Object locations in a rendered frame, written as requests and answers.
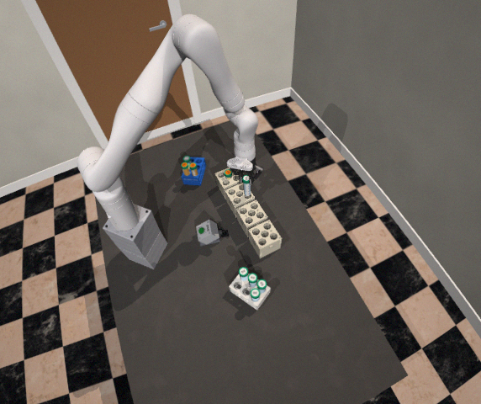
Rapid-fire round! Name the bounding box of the cream tube adapter with holes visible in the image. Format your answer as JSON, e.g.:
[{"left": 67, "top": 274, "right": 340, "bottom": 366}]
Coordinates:
[{"left": 248, "top": 220, "right": 282, "bottom": 258}]

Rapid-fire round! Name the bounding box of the blue tube rack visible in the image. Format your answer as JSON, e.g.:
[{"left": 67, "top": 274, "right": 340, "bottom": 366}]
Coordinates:
[{"left": 182, "top": 157, "right": 206, "bottom": 186}]

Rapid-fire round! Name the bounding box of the cream square bucket adapter with holes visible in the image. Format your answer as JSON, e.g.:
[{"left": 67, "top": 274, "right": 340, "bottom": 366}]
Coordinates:
[
  {"left": 225, "top": 183, "right": 255, "bottom": 218},
  {"left": 236, "top": 200, "right": 267, "bottom": 237},
  {"left": 215, "top": 167, "right": 241, "bottom": 200}
]

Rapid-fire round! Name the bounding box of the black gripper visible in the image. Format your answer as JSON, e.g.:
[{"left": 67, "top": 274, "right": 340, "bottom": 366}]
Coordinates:
[{"left": 230, "top": 156, "right": 263, "bottom": 185}]

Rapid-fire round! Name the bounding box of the white tube rack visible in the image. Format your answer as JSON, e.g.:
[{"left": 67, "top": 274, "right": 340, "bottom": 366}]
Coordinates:
[{"left": 229, "top": 274, "right": 271, "bottom": 310}]

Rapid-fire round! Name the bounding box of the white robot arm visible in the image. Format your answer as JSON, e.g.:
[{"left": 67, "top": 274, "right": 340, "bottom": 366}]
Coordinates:
[{"left": 77, "top": 14, "right": 258, "bottom": 231}]

